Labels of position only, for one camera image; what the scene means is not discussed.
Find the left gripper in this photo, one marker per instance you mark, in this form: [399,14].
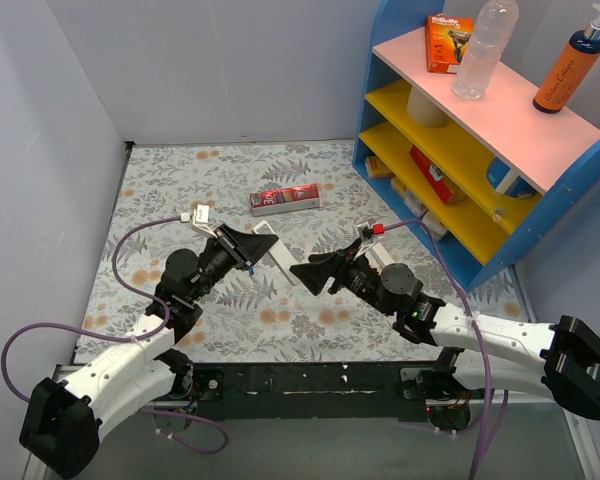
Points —
[230,249]

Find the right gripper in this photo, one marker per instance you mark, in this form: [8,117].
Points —
[338,270]

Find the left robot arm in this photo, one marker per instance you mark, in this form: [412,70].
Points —
[66,421]

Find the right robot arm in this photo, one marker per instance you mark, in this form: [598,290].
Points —
[559,361]

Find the red toothpaste box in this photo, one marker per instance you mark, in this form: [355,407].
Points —
[284,200]

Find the floral table mat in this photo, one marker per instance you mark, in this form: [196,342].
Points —
[259,318]

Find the yellow soap pack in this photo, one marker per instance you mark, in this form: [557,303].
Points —
[376,168]

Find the red box on shelf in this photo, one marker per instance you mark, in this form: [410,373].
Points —
[446,190]

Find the blue yellow pink shelf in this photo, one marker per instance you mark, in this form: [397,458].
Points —
[558,155]

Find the beige paper roll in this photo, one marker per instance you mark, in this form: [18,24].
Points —
[423,111]

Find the blue white container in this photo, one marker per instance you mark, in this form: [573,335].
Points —
[504,180]

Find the orange razor box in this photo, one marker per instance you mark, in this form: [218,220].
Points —
[446,38]

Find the clear plastic bottle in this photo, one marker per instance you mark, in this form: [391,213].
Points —
[492,31]

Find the orange pump lotion bottle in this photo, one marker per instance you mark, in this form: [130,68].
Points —
[570,69]

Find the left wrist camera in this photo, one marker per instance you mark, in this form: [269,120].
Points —
[198,220]

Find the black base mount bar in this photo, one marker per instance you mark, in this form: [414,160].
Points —
[328,390]

